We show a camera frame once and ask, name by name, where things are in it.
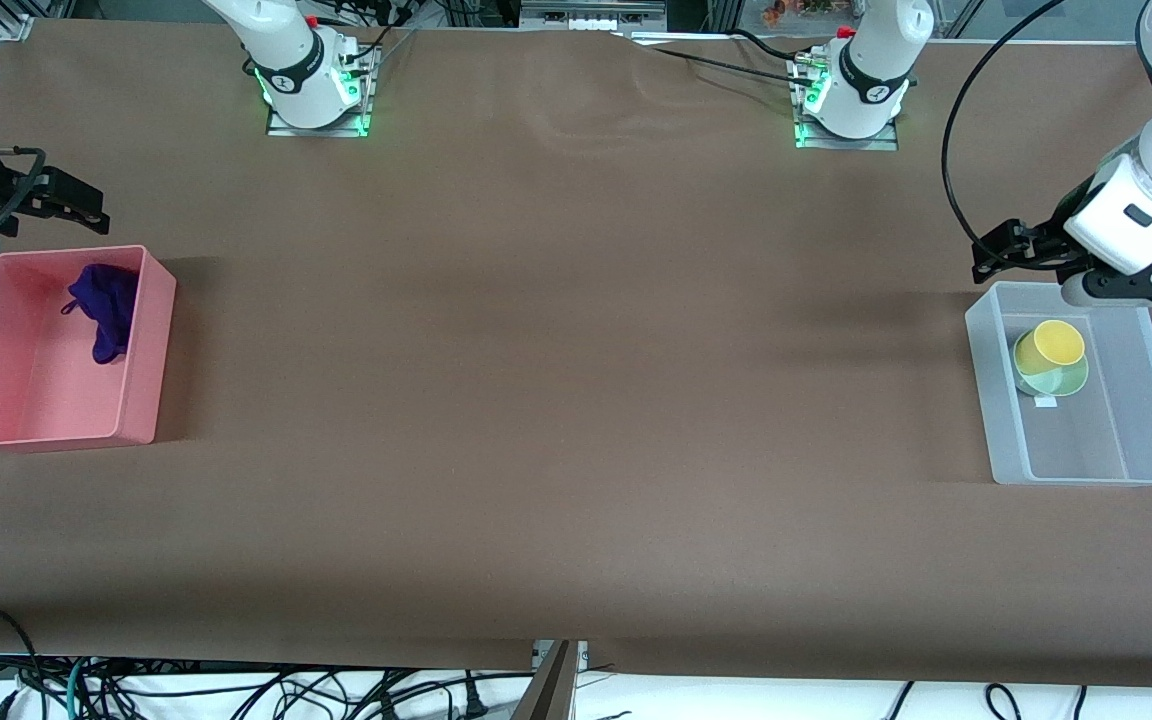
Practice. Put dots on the white metal bracket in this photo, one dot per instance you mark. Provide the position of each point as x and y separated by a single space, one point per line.
539 652

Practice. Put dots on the purple microfibre cloth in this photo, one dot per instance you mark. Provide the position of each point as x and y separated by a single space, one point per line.
111 310

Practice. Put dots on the brown angled beam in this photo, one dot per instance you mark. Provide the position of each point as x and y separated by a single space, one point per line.
548 695

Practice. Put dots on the pink plastic bin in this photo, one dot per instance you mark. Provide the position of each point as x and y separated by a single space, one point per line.
46 390

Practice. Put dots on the yellow plastic cup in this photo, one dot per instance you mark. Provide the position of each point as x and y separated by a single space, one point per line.
1058 342

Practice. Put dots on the brown table cover sheet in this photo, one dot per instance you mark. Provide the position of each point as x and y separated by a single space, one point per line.
576 300

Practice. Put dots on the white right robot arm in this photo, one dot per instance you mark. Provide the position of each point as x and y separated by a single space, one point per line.
286 50

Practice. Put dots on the grey power strip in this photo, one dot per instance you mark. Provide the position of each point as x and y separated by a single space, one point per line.
591 18

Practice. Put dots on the pale green bowl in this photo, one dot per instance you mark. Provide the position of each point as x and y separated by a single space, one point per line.
1061 381

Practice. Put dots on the aluminium frame profile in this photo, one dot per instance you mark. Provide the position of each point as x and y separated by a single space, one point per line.
14 20
723 14

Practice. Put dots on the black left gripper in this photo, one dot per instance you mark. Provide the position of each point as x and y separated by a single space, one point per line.
1053 243

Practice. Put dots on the orange background clutter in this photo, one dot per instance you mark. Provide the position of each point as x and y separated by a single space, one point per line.
786 12

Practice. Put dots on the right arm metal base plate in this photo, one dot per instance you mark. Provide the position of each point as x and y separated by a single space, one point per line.
316 131

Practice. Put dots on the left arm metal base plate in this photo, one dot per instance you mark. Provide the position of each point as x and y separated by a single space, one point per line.
876 143

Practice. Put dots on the clear plastic bin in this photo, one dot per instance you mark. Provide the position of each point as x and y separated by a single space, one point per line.
1086 440

